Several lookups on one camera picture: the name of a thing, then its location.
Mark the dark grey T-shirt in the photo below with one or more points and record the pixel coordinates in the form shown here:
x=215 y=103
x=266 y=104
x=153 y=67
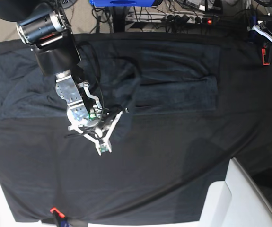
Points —
x=144 y=78

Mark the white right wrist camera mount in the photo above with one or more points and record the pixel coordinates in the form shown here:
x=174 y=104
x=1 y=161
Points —
x=102 y=139

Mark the red clamp handle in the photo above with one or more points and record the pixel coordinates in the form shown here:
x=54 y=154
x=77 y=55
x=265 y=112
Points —
x=56 y=212

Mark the black power strip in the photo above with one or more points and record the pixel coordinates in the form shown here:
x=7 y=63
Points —
x=179 y=18

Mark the blue plastic bin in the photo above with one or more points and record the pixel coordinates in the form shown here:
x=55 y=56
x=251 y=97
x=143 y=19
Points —
x=123 y=3

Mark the black table cloth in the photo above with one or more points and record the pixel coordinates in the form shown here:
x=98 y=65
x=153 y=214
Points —
x=160 y=170

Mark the white chair right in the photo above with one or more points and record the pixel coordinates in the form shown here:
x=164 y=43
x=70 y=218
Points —
x=235 y=202

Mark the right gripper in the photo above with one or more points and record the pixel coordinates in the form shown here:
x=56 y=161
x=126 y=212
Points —
x=106 y=124

